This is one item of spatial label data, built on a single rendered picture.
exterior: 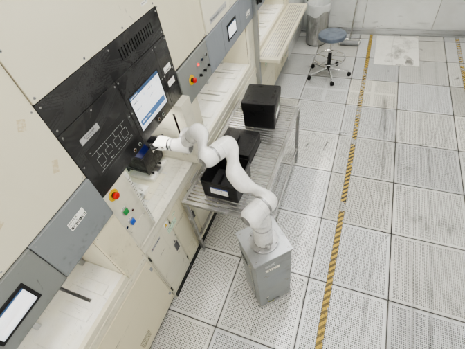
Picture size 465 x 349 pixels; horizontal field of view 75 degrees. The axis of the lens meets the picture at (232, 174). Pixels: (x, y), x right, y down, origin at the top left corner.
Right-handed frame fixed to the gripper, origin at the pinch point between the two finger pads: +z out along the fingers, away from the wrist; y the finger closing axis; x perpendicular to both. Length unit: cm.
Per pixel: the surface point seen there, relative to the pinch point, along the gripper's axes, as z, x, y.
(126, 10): -17, 83, 4
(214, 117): -13, -33, 69
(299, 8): -38, -37, 309
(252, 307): -79, -119, -50
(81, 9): -17, 93, -21
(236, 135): -41, -34, 52
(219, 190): -48, -33, -6
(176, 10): -17, 65, 47
